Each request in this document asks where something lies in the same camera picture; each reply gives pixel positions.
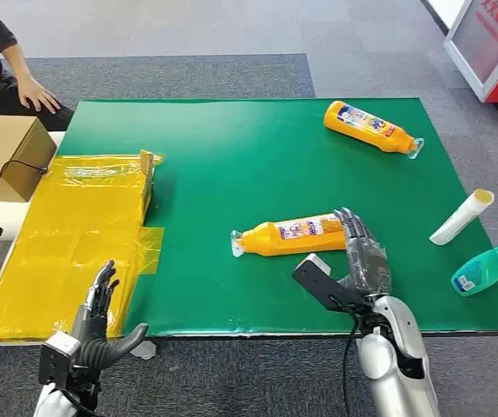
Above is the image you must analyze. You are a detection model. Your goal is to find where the teal plastic bottle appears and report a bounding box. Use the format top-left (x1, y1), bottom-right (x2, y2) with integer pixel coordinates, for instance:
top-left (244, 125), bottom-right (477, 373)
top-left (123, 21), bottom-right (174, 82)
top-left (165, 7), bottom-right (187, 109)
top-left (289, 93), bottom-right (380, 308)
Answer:
top-left (450, 245), bottom-right (498, 299)

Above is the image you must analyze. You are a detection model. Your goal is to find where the yellow taped flat cardboard box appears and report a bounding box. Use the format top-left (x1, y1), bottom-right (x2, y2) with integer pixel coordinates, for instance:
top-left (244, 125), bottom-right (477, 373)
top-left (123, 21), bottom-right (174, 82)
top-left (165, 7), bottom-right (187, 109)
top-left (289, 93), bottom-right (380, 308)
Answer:
top-left (0, 149), bottom-right (165, 344)

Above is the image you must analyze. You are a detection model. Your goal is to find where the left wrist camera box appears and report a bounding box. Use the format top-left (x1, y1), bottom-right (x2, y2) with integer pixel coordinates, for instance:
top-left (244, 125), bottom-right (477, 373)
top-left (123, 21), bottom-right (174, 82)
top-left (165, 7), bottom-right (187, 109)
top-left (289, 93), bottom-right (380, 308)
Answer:
top-left (38, 330), bottom-right (82, 388)

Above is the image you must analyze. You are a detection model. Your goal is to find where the orange bottle with pink label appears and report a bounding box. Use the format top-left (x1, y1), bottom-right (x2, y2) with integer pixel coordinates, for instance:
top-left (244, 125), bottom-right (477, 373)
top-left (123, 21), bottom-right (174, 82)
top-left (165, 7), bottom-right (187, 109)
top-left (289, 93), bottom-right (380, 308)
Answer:
top-left (230, 212), bottom-right (347, 259)

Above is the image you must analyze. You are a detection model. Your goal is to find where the green table mat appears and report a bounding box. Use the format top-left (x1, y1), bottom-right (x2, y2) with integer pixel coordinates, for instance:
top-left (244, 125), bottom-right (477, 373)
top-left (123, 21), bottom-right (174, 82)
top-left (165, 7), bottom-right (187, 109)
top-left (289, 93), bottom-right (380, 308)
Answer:
top-left (57, 96), bottom-right (498, 339)

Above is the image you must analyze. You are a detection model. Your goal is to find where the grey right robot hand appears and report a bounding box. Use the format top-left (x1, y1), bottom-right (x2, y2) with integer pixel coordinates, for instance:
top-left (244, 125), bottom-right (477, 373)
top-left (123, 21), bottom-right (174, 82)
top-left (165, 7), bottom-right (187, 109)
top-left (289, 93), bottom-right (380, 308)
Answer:
top-left (332, 206), bottom-right (394, 298)

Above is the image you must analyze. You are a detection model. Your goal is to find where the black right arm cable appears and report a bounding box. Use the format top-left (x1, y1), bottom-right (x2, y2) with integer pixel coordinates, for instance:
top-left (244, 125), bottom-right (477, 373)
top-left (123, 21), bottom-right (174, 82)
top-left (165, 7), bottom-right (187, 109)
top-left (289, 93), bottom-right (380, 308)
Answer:
top-left (341, 313), bottom-right (363, 417)

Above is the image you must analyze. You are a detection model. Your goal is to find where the person's hand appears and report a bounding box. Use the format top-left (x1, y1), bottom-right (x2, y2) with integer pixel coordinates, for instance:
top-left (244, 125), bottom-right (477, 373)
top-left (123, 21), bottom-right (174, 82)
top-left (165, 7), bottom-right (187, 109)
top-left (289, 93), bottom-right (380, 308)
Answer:
top-left (17, 76), bottom-right (61, 114)

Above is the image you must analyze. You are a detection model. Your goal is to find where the brown cardboard box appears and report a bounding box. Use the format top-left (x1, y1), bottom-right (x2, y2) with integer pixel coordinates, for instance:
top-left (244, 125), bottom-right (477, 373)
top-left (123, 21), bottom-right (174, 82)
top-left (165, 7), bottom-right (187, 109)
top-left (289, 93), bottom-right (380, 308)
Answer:
top-left (0, 114), bottom-right (57, 203)

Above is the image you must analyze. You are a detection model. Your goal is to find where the white tube bottle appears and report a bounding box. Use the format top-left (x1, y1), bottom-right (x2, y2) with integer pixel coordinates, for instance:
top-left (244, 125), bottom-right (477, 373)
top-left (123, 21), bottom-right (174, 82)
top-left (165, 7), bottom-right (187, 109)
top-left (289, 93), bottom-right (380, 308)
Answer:
top-left (428, 189), bottom-right (496, 248)

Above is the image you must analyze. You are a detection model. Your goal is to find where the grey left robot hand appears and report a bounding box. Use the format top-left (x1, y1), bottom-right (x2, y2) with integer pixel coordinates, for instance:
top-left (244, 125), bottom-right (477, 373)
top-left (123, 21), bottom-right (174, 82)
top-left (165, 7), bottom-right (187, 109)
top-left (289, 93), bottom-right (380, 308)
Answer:
top-left (70, 259), bottom-right (150, 370)

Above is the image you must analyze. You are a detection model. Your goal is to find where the clear plastic scrap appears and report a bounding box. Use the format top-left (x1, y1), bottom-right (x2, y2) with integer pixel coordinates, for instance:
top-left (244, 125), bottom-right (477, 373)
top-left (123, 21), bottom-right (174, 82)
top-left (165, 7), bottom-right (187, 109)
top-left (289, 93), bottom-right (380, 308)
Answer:
top-left (131, 340), bottom-right (157, 362)

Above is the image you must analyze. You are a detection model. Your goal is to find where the orange bottle with blue label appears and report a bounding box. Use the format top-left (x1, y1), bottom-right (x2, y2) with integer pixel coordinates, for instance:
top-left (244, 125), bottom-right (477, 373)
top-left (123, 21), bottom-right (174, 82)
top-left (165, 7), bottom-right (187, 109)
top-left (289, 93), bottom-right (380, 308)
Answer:
top-left (323, 100), bottom-right (425, 161)

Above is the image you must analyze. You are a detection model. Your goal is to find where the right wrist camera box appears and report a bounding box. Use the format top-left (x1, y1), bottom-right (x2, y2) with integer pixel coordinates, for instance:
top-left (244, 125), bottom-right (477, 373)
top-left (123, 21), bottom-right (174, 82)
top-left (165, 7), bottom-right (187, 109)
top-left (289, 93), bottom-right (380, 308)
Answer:
top-left (292, 252), bottom-right (372, 315)

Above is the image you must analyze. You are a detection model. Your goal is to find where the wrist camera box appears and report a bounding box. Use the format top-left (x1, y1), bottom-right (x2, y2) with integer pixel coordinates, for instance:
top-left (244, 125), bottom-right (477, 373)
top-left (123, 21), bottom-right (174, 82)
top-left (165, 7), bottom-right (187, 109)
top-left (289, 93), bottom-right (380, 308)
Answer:
top-left (292, 252), bottom-right (372, 315)
top-left (38, 330), bottom-right (82, 388)

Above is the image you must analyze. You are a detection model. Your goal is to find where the red and white sign board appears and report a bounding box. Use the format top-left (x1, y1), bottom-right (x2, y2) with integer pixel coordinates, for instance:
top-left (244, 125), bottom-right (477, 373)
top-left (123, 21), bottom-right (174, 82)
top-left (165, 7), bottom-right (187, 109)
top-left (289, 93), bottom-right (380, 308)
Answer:
top-left (443, 0), bottom-right (498, 105)

